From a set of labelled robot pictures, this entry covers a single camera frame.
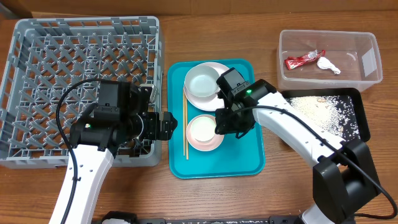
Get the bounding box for grey bowl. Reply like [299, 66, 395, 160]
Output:
[184, 64, 220, 98]

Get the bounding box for red snack wrapper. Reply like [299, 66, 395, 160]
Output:
[284, 50, 326, 70]

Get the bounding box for white rice grains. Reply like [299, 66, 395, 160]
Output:
[287, 96, 360, 140]

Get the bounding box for white tissue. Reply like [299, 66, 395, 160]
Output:
[317, 57, 341, 75]

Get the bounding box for white paper cup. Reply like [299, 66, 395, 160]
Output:
[190, 116, 216, 142]

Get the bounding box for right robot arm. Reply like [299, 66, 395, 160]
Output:
[215, 68, 380, 223]

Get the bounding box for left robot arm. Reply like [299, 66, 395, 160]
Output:
[50, 78, 178, 223]

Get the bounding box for black food waste tray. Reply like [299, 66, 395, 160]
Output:
[282, 88, 371, 142]

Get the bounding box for grey dishwasher rack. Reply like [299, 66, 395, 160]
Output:
[1, 16, 164, 169]

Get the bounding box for white round plate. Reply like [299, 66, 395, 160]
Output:
[183, 62, 229, 111]

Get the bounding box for teal plastic tray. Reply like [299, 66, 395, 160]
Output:
[167, 61, 266, 179]

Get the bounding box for pink shallow bowl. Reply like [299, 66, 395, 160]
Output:
[187, 114, 224, 152]

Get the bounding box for clear plastic bin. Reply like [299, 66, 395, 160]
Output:
[276, 30, 383, 91]

